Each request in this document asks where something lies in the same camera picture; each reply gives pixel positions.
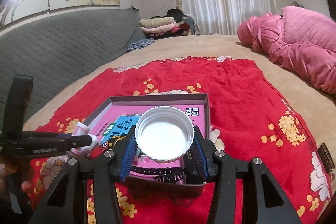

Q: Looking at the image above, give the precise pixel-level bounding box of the beige bed sheet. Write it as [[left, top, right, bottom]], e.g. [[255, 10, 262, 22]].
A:
[[24, 35, 335, 155]]

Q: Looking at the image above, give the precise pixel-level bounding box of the small white pill bottle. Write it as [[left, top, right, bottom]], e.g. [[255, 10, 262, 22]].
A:
[[71, 122, 98, 159]]

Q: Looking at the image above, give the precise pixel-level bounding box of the black strap wristwatch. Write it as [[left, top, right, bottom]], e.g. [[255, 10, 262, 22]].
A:
[[130, 166, 186, 184]]

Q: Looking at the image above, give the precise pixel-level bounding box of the blue patterned cloth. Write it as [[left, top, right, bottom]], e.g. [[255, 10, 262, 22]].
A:
[[127, 38, 154, 52]]

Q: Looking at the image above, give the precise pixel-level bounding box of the grey quilted sofa cover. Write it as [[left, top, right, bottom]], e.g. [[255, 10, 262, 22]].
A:
[[0, 7, 145, 119]]

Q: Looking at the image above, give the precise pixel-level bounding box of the pink Chinese picture book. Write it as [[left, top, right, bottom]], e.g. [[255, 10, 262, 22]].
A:
[[86, 102, 209, 185]]

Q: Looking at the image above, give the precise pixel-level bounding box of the person's left hand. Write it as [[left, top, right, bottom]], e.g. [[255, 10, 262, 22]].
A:
[[1, 155, 35, 194]]

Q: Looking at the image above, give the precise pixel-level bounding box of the red floral blanket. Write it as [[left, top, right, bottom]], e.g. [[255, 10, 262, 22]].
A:
[[38, 57, 331, 223]]

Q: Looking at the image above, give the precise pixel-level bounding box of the pink quilted duvet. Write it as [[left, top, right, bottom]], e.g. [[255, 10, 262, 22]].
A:
[[237, 6, 335, 96]]

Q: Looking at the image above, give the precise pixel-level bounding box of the stack of folded clothes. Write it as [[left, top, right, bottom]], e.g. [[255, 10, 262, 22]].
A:
[[139, 9, 196, 40]]

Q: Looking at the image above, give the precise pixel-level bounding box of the grey shallow cardboard box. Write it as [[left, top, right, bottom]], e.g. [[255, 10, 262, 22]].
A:
[[83, 91, 212, 192]]

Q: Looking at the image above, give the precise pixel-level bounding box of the black faceted lighter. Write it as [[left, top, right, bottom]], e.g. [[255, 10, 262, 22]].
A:
[[183, 150, 198, 175]]

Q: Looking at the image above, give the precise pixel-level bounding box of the white plastic jar lid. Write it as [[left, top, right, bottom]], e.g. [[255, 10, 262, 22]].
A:
[[134, 106, 195, 163]]

